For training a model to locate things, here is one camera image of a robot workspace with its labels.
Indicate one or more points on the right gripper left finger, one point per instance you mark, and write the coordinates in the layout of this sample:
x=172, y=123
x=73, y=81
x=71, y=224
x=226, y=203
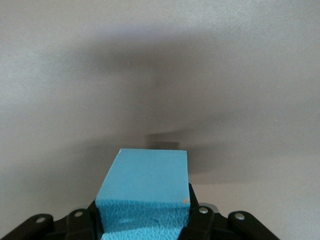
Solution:
x=50, y=227

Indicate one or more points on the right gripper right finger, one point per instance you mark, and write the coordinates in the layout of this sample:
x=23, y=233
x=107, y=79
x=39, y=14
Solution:
x=212, y=225

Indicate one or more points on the blue foam cube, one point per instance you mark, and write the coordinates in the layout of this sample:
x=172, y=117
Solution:
x=147, y=180

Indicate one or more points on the brown paper table cover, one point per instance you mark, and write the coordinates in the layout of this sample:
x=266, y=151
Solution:
x=75, y=75

